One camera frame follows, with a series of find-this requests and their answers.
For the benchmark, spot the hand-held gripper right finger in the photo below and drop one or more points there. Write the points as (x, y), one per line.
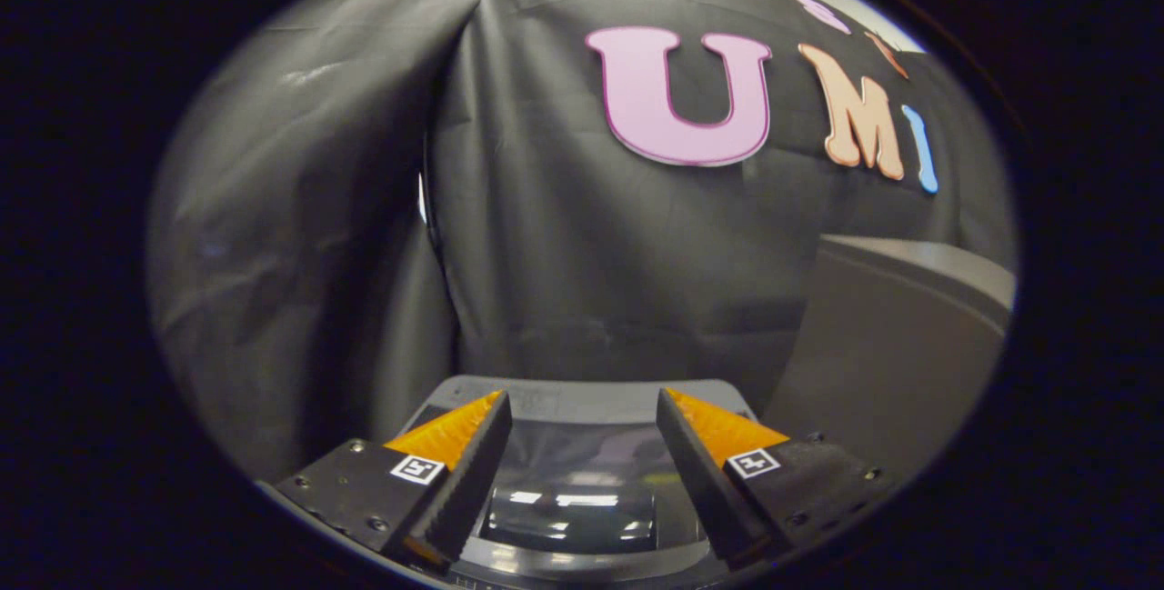
(700, 481)

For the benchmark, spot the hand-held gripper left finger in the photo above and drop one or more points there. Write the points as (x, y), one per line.
(468, 481)

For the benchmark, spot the washing machine lid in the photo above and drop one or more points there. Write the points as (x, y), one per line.
(582, 481)

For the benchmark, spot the dark grey washing machine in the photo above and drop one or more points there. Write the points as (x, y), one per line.
(582, 394)

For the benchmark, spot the beige cabinet with dark top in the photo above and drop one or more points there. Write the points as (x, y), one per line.
(891, 354)

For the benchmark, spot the black backdrop cloth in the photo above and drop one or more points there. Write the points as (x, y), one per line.
(564, 254)

